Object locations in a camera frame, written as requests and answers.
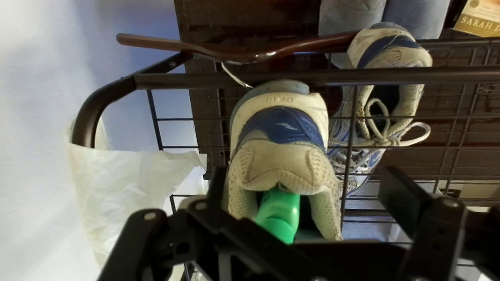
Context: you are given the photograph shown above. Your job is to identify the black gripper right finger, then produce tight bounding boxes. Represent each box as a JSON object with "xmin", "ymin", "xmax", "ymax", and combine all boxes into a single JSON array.
[{"xmin": 378, "ymin": 166, "xmax": 436, "ymax": 238}]

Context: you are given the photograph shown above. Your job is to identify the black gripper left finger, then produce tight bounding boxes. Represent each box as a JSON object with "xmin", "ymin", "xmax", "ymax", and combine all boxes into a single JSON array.
[{"xmin": 206, "ymin": 164, "xmax": 231, "ymax": 210}]

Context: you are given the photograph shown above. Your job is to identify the green plastic bottle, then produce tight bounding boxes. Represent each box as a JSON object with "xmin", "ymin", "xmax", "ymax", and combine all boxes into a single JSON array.
[{"xmin": 253, "ymin": 186, "xmax": 305, "ymax": 247}]

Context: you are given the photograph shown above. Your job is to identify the white blue sneaker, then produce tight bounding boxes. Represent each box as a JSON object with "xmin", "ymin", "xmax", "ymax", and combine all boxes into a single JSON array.
[{"xmin": 225, "ymin": 79, "xmax": 344, "ymax": 244}]

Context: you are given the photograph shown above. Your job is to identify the white plastic bag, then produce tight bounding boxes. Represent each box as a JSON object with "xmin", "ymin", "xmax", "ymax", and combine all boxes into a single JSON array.
[{"xmin": 63, "ymin": 119, "xmax": 209, "ymax": 269}]

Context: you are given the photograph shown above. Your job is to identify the grey shoes on rack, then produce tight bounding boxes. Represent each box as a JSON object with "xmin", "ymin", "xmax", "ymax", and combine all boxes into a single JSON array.
[{"xmin": 327, "ymin": 21, "xmax": 434, "ymax": 196}]

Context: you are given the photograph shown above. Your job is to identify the black wire shoe rack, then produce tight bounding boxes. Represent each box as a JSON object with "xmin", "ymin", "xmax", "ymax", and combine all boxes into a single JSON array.
[{"xmin": 69, "ymin": 36, "xmax": 500, "ymax": 252}]

